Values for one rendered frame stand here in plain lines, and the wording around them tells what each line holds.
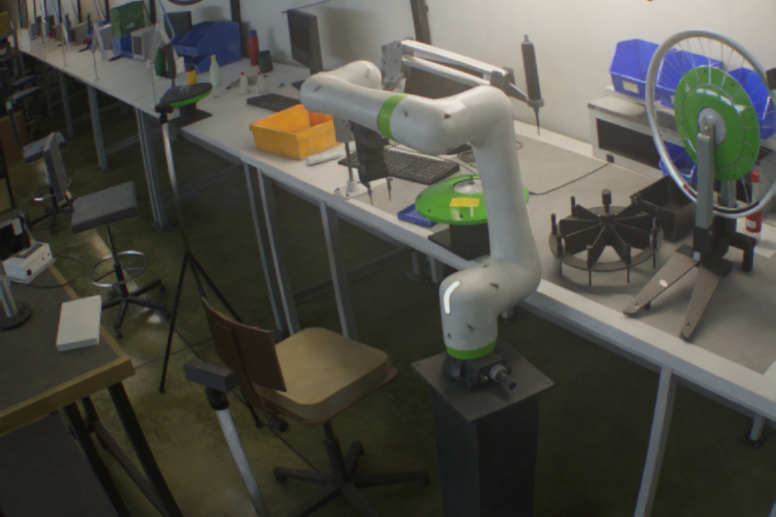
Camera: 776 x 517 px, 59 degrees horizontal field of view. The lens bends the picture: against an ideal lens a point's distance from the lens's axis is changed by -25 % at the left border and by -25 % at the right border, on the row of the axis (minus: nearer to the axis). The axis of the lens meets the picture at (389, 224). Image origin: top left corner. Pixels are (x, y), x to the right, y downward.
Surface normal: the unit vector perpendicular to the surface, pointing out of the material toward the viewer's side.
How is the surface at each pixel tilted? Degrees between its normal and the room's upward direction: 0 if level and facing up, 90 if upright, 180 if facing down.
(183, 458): 0
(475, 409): 0
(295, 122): 86
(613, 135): 90
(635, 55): 88
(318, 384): 0
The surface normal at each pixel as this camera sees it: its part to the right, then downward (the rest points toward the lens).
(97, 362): -0.12, -0.91
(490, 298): 0.63, 0.20
